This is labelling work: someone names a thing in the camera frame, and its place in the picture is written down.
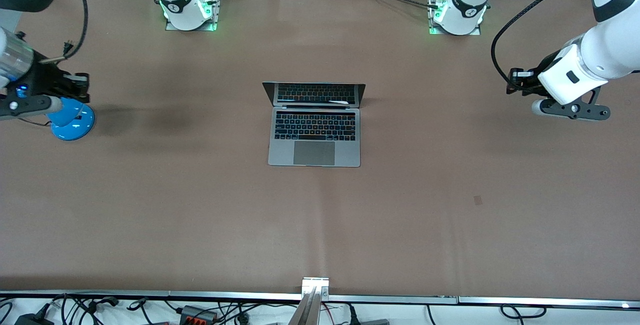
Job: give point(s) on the black connector box orange tabs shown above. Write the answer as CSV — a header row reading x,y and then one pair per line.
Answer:
x,y
199,313

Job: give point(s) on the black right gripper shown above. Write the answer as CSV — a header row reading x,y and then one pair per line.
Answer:
x,y
46,81

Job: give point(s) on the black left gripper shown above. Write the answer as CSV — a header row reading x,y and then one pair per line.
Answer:
x,y
538,72

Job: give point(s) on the blue desk lamp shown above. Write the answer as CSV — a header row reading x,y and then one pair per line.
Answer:
x,y
75,125

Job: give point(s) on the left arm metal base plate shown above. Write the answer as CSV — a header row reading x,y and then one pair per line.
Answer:
x,y
433,27

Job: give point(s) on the black power adapter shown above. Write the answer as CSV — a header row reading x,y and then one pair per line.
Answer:
x,y
34,320

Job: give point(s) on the aluminium camera mount profile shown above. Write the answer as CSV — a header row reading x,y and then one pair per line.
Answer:
x,y
312,300

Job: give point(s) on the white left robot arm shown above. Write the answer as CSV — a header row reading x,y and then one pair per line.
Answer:
x,y
610,50

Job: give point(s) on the aluminium table edge rail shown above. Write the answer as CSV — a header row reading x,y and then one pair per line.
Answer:
x,y
150,294

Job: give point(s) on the grey laptop with black keyboard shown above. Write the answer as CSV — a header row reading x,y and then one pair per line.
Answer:
x,y
314,152

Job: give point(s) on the brown table mat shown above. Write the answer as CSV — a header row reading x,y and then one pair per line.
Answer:
x,y
320,225

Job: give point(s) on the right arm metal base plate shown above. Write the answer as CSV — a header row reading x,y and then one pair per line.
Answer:
x,y
216,5

